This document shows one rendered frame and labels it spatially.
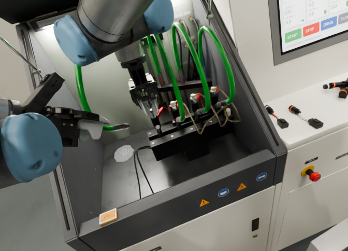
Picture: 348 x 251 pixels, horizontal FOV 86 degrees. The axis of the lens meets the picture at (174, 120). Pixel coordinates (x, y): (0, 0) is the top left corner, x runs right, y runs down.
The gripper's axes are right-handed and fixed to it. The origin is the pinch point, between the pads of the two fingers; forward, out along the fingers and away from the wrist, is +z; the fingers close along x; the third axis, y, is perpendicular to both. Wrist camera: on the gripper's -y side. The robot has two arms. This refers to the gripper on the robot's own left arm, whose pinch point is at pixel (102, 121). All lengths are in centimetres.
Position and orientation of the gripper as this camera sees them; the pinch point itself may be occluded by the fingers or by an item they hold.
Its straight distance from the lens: 53.4
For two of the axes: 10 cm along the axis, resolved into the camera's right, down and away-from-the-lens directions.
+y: 0.6, 9.8, -1.8
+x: 8.4, -1.5, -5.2
